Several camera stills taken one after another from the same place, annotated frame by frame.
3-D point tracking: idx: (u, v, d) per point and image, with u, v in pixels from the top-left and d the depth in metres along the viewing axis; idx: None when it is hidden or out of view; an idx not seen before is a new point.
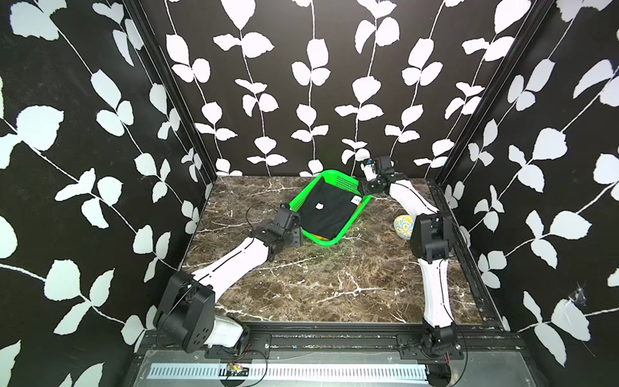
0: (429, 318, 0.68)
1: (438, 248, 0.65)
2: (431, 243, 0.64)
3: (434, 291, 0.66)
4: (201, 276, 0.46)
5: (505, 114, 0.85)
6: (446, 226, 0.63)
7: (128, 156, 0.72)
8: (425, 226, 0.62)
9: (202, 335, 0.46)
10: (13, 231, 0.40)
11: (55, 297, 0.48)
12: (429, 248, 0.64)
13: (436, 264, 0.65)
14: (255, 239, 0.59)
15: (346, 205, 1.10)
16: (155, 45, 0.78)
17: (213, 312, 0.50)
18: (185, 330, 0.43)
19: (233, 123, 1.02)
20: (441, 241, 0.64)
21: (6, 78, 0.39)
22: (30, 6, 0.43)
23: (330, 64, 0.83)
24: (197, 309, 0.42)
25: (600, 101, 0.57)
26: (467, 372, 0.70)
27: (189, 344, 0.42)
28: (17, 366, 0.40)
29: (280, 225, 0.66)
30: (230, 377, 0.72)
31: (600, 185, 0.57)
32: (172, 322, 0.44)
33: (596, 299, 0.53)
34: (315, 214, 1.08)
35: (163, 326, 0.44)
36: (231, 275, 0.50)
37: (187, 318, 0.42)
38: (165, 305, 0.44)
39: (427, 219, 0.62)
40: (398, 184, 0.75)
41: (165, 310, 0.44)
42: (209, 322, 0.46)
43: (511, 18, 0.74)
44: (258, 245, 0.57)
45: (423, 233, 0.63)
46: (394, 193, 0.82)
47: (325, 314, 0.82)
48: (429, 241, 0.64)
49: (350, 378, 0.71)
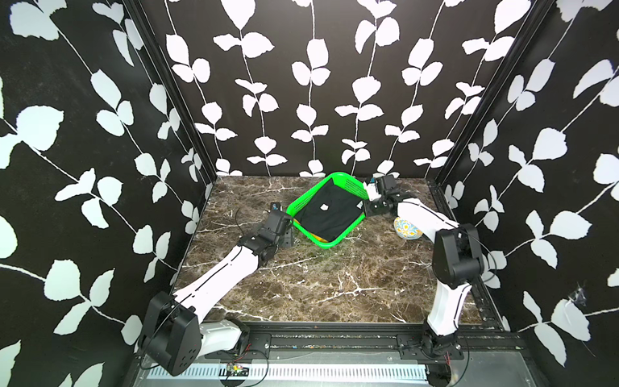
0: (434, 324, 0.66)
1: (468, 271, 0.54)
2: (460, 265, 0.53)
3: (448, 310, 0.61)
4: (183, 297, 0.44)
5: (505, 114, 0.85)
6: (474, 241, 0.54)
7: (128, 156, 0.72)
8: (448, 242, 0.53)
9: (189, 357, 0.44)
10: (13, 230, 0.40)
11: (55, 297, 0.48)
12: (459, 272, 0.53)
13: (460, 288, 0.57)
14: (243, 249, 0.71)
15: (351, 209, 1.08)
16: (155, 45, 0.78)
17: (197, 334, 0.44)
18: (169, 355, 0.41)
19: (233, 123, 1.02)
20: (470, 262, 0.54)
21: (6, 78, 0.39)
22: (30, 6, 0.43)
23: (330, 64, 0.83)
24: (179, 333, 0.40)
25: (600, 101, 0.57)
26: (467, 372, 0.70)
27: (173, 368, 0.41)
28: (17, 367, 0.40)
29: (271, 230, 0.63)
30: (230, 377, 0.72)
31: (600, 185, 0.57)
32: (155, 345, 0.42)
33: (596, 299, 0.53)
34: (319, 216, 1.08)
35: (147, 351, 0.43)
36: (215, 293, 0.48)
37: (170, 342, 0.41)
38: (147, 327, 0.42)
39: (450, 235, 0.53)
40: (405, 202, 0.68)
41: (149, 331, 0.42)
42: (197, 343, 0.45)
43: (511, 18, 0.74)
44: (247, 255, 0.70)
45: (446, 251, 0.53)
46: (403, 212, 0.70)
47: (325, 314, 0.82)
48: (456, 262, 0.53)
49: (350, 378, 0.71)
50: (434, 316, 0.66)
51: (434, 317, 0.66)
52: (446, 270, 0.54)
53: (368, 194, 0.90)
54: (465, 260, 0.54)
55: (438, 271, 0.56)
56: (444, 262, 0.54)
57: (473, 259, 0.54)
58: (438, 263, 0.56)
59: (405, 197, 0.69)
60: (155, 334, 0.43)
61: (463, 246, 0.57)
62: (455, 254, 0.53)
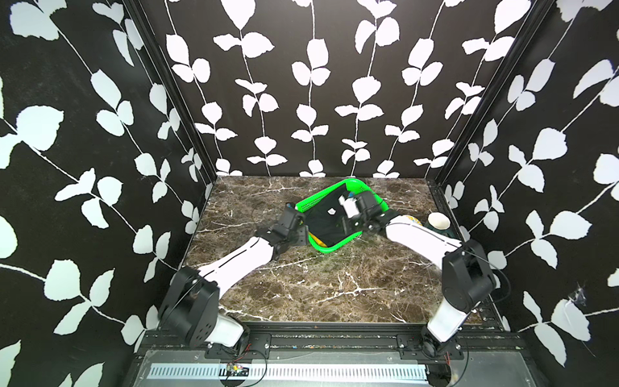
0: (438, 334, 0.64)
1: (482, 290, 0.49)
2: (475, 287, 0.48)
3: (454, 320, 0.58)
4: (206, 272, 0.47)
5: (505, 114, 0.85)
6: (480, 260, 0.49)
7: (128, 156, 0.72)
8: (459, 268, 0.47)
9: (203, 334, 0.46)
10: (13, 230, 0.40)
11: (55, 297, 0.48)
12: (475, 294, 0.48)
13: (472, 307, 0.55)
14: (260, 239, 0.60)
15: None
16: (155, 45, 0.78)
17: (213, 310, 0.46)
18: (189, 325, 0.43)
19: (232, 123, 1.02)
20: (481, 280, 0.49)
21: (6, 78, 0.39)
22: (30, 6, 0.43)
23: (330, 64, 0.83)
24: (202, 303, 0.42)
25: (600, 101, 0.57)
26: (467, 372, 0.70)
27: (191, 339, 0.43)
28: (17, 366, 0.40)
29: (284, 226, 0.67)
30: (230, 377, 0.72)
31: (600, 185, 0.57)
32: (174, 317, 0.44)
33: (596, 299, 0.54)
34: (326, 220, 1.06)
35: (166, 321, 0.44)
36: (234, 272, 0.51)
37: (191, 313, 0.43)
38: (171, 299, 0.45)
39: (459, 259, 0.47)
40: (394, 226, 0.63)
41: (171, 303, 0.44)
42: (211, 320, 0.46)
43: (511, 18, 0.74)
44: (263, 244, 0.58)
45: (460, 276, 0.47)
46: (393, 235, 0.64)
47: (324, 314, 0.82)
48: (471, 286, 0.48)
49: (350, 378, 0.71)
50: (435, 324, 0.64)
51: (435, 323, 0.64)
52: (461, 296, 0.49)
53: (346, 213, 0.82)
54: (475, 280, 0.49)
55: (452, 298, 0.51)
56: (459, 289, 0.48)
57: (483, 276, 0.50)
58: (451, 289, 0.50)
59: (392, 218, 0.64)
60: (176, 306, 0.45)
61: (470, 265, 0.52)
62: (467, 278, 0.48)
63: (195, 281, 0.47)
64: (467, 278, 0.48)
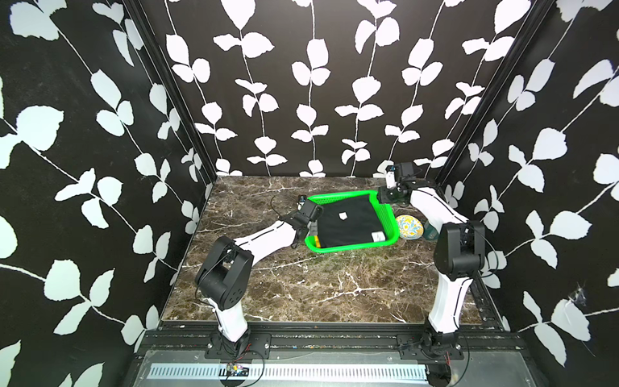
0: (434, 321, 0.66)
1: (469, 264, 0.56)
2: (460, 257, 0.55)
3: (447, 307, 0.62)
4: (241, 242, 0.52)
5: (505, 114, 0.85)
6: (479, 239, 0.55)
7: (128, 156, 0.72)
8: (453, 236, 0.54)
9: (234, 300, 0.51)
10: (13, 230, 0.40)
11: (55, 297, 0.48)
12: (458, 264, 0.55)
13: (460, 282, 0.59)
14: (284, 223, 0.64)
15: (364, 231, 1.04)
16: (155, 45, 0.78)
17: (247, 279, 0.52)
18: (223, 289, 0.48)
19: (232, 123, 1.02)
20: (471, 256, 0.55)
21: (7, 78, 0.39)
22: (30, 6, 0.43)
23: (330, 64, 0.83)
24: (237, 270, 0.47)
25: (600, 101, 0.57)
26: (467, 372, 0.70)
27: (224, 303, 0.47)
28: (17, 366, 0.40)
29: (305, 214, 0.72)
30: (230, 377, 0.72)
31: (600, 185, 0.57)
32: (209, 282, 0.49)
33: (596, 299, 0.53)
34: (332, 222, 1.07)
35: (202, 285, 0.49)
36: (267, 247, 0.57)
37: (226, 278, 0.48)
38: (207, 264, 0.50)
39: (455, 227, 0.54)
40: (419, 192, 0.68)
41: (206, 269, 0.49)
42: (243, 289, 0.51)
43: (511, 18, 0.74)
44: (286, 229, 0.62)
45: (450, 244, 0.54)
46: (416, 201, 0.71)
47: (324, 314, 0.82)
48: (457, 254, 0.55)
49: (350, 378, 0.71)
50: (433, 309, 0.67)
51: (435, 314, 0.66)
52: (445, 261, 0.56)
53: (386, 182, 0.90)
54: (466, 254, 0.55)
55: (438, 262, 0.59)
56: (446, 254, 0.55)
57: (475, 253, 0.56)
58: (439, 254, 0.58)
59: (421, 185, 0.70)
60: (210, 272, 0.49)
61: (468, 240, 0.59)
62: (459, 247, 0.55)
63: (230, 250, 0.52)
64: (458, 247, 0.55)
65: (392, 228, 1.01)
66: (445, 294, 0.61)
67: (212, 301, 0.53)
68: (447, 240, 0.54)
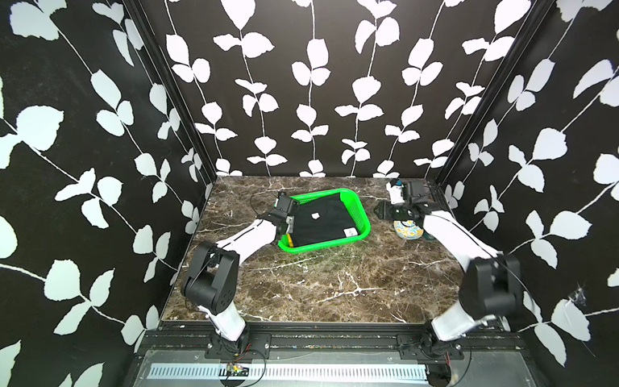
0: (438, 329, 0.65)
1: (504, 307, 0.49)
2: (493, 299, 0.47)
3: (456, 325, 0.58)
4: (223, 243, 0.51)
5: (505, 114, 0.85)
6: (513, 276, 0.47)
7: (128, 156, 0.72)
8: (483, 273, 0.46)
9: (226, 302, 0.50)
10: (13, 230, 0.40)
11: (55, 297, 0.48)
12: (491, 308, 0.47)
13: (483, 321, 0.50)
14: (263, 221, 0.64)
15: (335, 229, 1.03)
16: (155, 45, 0.78)
17: (235, 279, 0.50)
18: (213, 294, 0.47)
19: (233, 123, 1.02)
20: (504, 297, 0.47)
21: (6, 78, 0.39)
22: (30, 6, 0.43)
23: (330, 64, 0.83)
24: (224, 271, 0.47)
25: (600, 101, 0.57)
26: (467, 372, 0.70)
27: (217, 307, 0.47)
28: (17, 366, 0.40)
29: (282, 210, 0.73)
30: (230, 377, 0.72)
31: (600, 185, 0.57)
32: (198, 288, 0.48)
33: (596, 299, 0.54)
34: (305, 221, 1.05)
35: (189, 293, 0.48)
36: (251, 245, 0.57)
37: (214, 281, 0.47)
38: (192, 271, 0.48)
39: (488, 265, 0.46)
40: (435, 217, 0.60)
41: (191, 276, 0.48)
42: (232, 289, 0.51)
43: (511, 18, 0.74)
44: (267, 226, 0.63)
45: (480, 283, 0.46)
46: (433, 228, 0.62)
47: (325, 314, 0.82)
48: (489, 295, 0.47)
49: (350, 378, 0.71)
50: (440, 322, 0.64)
51: (441, 322, 0.64)
52: (475, 302, 0.47)
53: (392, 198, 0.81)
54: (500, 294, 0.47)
55: (469, 304, 0.49)
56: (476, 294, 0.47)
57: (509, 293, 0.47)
58: (468, 293, 0.49)
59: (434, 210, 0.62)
60: (197, 278, 0.48)
61: None
62: (490, 287, 0.46)
63: (213, 253, 0.51)
64: (489, 286, 0.46)
65: (364, 222, 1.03)
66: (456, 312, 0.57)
67: (202, 306, 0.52)
68: (478, 279, 0.46)
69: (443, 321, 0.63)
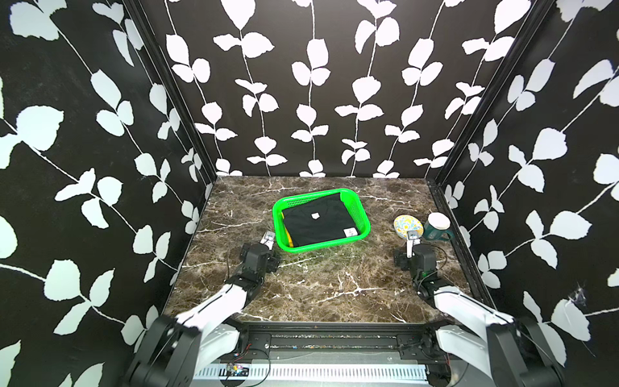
0: (442, 339, 0.64)
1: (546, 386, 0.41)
2: (532, 378, 0.41)
3: (465, 352, 0.56)
4: (184, 318, 0.46)
5: (505, 114, 0.85)
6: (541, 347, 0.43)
7: (128, 156, 0.72)
8: (505, 343, 0.43)
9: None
10: (13, 230, 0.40)
11: (55, 297, 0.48)
12: None
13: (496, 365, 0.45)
14: (233, 285, 0.61)
15: (334, 229, 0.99)
16: (155, 45, 0.78)
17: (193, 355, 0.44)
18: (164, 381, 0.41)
19: (233, 123, 1.02)
20: (543, 372, 0.41)
21: (6, 78, 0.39)
22: (30, 6, 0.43)
23: (330, 64, 0.83)
24: (184, 348, 0.42)
25: (600, 101, 0.57)
26: (467, 372, 0.70)
27: None
28: (17, 366, 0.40)
29: (252, 268, 0.68)
30: (230, 377, 0.72)
31: (600, 185, 0.57)
32: (145, 375, 0.41)
33: (596, 299, 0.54)
34: (304, 221, 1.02)
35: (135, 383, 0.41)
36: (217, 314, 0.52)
37: (170, 364, 0.41)
38: (143, 355, 0.42)
39: (506, 333, 0.43)
40: (444, 294, 0.60)
41: (143, 360, 0.42)
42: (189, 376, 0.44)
43: (511, 18, 0.74)
44: (237, 291, 0.60)
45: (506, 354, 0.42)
46: (444, 305, 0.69)
47: (325, 314, 0.82)
48: (525, 372, 0.41)
49: (350, 378, 0.71)
50: (446, 334, 0.62)
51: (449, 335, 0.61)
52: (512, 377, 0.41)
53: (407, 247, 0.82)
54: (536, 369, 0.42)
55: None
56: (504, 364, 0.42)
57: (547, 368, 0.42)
58: (501, 370, 0.43)
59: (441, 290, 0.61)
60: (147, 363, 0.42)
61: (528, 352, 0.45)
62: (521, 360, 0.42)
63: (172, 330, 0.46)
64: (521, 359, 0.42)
65: (365, 222, 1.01)
66: (469, 346, 0.54)
67: None
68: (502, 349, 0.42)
69: (451, 336, 0.60)
